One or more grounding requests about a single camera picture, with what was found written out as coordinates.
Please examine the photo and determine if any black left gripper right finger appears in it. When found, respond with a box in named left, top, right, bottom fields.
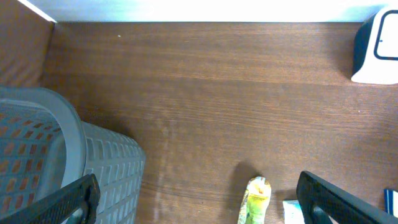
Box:
left=296, top=170, right=397, bottom=224

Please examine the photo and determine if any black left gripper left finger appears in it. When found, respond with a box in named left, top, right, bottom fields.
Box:
left=1, top=174, right=101, bottom=224

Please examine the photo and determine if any teal small drink carton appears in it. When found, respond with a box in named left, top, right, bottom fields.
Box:
left=282, top=200, right=305, bottom=224

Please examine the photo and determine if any cream yellow snack bag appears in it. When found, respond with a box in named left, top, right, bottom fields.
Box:
left=384, top=189, right=398, bottom=218

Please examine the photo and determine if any green orange juice carton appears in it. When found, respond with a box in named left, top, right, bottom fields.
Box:
left=237, top=176, right=272, bottom=224

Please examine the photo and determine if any white barcode scanner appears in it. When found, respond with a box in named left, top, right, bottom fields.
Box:
left=351, top=6, right=397, bottom=85

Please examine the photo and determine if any dark grey plastic basket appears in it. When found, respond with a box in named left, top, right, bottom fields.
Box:
left=1, top=86, right=146, bottom=223

